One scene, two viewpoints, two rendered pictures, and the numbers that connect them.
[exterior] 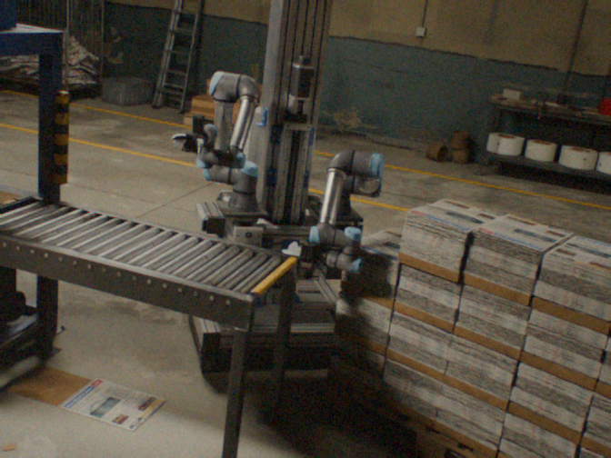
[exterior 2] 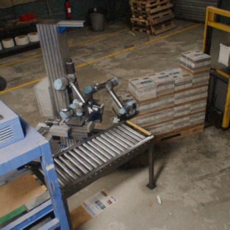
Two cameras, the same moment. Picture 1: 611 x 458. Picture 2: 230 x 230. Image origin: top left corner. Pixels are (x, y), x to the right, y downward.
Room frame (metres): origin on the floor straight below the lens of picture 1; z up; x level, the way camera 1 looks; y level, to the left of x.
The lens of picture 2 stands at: (1.20, 2.64, 2.81)
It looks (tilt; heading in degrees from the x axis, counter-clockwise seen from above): 32 degrees down; 305
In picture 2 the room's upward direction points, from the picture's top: 4 degrees counter-clockwise
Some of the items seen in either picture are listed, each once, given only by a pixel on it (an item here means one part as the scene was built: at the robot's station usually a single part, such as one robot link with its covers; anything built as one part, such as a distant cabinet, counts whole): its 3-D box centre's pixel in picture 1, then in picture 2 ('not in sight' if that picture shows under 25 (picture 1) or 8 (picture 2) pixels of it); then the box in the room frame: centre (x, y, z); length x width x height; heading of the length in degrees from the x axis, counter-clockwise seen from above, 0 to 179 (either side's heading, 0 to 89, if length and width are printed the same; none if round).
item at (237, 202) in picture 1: (243, 198); (75, 116); (3.54, 0.31, 0.87); 0.15 x 0.15 x 0.10
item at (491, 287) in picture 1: (513, 277); (159, 89); (2.91, -0.89, 0.86); 0.38 x 0.29 x 0.04; 144
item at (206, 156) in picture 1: (208, 156); (80, 110); (3.29, 0.46, 1.12); 0.11 x 0.08 x 0.11; 82
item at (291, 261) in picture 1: (275, 275); (138, 127); (2.72, 0.08, 0.81); 0.43 x 0.03 x 0.02; 163
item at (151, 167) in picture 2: (235, 406); (151, 166); (2.50, 0.17, 0.34); 0.06 x 0.06 x 0.68; 73
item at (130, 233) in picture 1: (115, 243); (90, 155); (2.94, 0.78, 0.77); 0.47 x 0.05 x 0.05; 163
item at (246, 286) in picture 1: (256, 277); (133, 132); (2.76, 0.16, 0.77); 0.47 x 0.05 x 0.05; 163
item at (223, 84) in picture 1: (223, 129); (63, 98); (3.56, 0.44, 1.19); 0.15 x 0.12 x 0.55; 82
